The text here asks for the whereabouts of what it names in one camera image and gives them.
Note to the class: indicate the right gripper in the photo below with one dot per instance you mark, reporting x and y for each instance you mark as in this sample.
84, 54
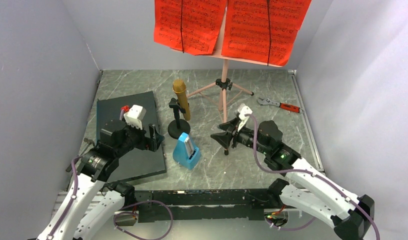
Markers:
224, 138

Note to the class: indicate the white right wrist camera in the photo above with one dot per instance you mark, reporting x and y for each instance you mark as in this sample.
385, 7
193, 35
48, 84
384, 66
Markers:
244, 113

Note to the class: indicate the red sheet music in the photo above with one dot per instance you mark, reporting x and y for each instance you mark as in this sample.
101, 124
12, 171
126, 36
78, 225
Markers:
262, 30
188, 26

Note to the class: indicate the pink tripod music stand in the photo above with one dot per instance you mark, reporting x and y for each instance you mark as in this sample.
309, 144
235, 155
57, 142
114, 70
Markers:
222, 104

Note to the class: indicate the dark grey rack box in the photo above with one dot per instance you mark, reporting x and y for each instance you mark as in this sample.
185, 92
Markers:
136, 164

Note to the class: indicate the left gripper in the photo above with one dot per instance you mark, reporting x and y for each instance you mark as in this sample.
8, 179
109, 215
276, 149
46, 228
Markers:
151, 143

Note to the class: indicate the gold microphone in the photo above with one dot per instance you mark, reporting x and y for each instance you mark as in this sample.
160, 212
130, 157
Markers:
179, 88

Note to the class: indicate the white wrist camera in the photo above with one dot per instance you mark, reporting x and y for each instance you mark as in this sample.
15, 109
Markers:
134, 116
244, 113

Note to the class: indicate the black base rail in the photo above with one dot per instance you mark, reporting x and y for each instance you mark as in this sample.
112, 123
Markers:
164, 205

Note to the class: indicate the red handled adjustable wrench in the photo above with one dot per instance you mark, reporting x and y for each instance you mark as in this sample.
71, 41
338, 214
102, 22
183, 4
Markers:
281, 105

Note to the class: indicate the black microphone desk stand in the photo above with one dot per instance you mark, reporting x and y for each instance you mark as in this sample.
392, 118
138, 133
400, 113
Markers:
178, 125

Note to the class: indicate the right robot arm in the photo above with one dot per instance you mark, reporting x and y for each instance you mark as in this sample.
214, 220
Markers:
302, 186

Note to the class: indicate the left red sheet music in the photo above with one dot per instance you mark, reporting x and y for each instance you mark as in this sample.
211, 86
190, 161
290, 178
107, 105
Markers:
188, 26

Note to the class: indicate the blue metronome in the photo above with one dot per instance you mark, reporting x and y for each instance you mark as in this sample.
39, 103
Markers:
186, 153

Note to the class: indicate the black handled tool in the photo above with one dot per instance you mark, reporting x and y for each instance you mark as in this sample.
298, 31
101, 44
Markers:
88, 142

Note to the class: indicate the right red sheet music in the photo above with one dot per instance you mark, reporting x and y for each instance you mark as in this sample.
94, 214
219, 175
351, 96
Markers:
262, 30

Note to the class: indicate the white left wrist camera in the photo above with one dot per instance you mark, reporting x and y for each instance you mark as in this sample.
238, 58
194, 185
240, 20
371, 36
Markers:
134, 116

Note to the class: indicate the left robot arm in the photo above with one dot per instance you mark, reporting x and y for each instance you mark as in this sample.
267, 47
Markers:
72, 221

